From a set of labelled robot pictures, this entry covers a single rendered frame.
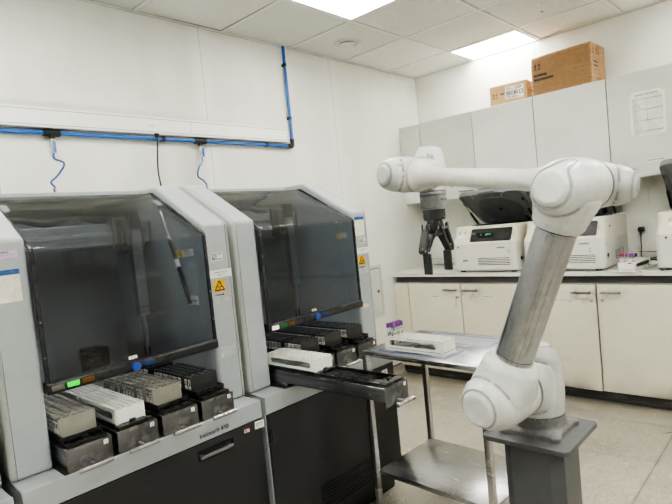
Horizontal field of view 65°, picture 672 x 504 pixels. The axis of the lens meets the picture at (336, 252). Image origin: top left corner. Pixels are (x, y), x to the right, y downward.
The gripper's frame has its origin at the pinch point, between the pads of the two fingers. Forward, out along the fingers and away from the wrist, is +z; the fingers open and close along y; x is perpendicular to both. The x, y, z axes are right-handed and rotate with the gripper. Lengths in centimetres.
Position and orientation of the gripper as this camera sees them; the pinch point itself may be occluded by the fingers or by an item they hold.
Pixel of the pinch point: (438, 267)
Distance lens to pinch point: 184.9
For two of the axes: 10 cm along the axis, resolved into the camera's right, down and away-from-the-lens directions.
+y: 6.8, -1.1, 7.3
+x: -7.3, 0.3, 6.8
